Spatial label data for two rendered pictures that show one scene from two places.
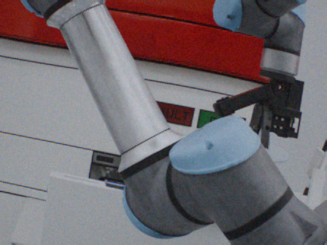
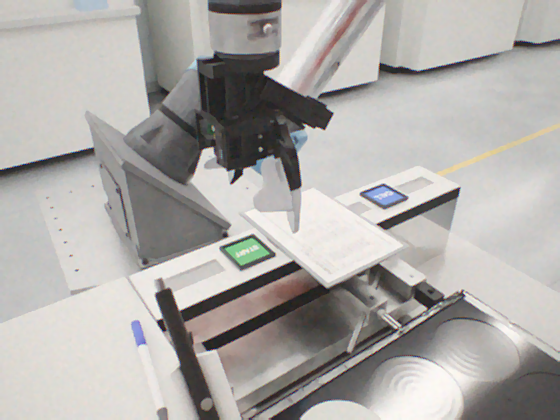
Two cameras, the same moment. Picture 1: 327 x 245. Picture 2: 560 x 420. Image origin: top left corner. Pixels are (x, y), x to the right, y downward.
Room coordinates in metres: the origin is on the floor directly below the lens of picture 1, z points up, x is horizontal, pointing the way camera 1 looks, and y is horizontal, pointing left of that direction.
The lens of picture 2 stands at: (2.08, -0.32, 1.34)
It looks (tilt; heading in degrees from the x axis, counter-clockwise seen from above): 33 degrees down; 154
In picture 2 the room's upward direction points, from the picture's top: straight up
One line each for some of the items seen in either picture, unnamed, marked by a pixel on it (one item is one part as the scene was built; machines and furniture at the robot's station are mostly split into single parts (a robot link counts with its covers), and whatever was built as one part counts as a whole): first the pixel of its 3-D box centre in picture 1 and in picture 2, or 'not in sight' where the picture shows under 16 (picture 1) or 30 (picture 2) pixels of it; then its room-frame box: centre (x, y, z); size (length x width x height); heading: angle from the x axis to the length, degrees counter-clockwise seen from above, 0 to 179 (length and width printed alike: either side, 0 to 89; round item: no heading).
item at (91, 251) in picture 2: not in sight; (164, 233); (1.21, -0.17, 0.75); 0.45 x 0.44 x 0.13; 6
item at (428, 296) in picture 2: not in sight; (429, 295); (1.74, 0.09, 0.90); 0.04 x 0.02 x 0.03; 9
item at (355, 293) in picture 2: not in sight; (358, 295); (1.69, 0.00, 0.89); 0.08 x 0.03 x 0.03; 9
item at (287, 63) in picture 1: (279, 63); (247, 32); (1.61, -0.12, 1.24); 0.08 x 0.08 x 0.05
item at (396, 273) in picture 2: not in sight; (397, 274); (1.68, 0.08, 0.89); 0.08 x 0.03 x 0.03; 9
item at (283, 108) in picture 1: (277, 105); (242, 107); (1.61, -0.13, 1.16); 0.09 x 0.08 x 0.12; 99
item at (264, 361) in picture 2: not in sight; (314, 333); (1.70, -0.08, 0.87); 0.36 x 0.08 x 0.03; 99
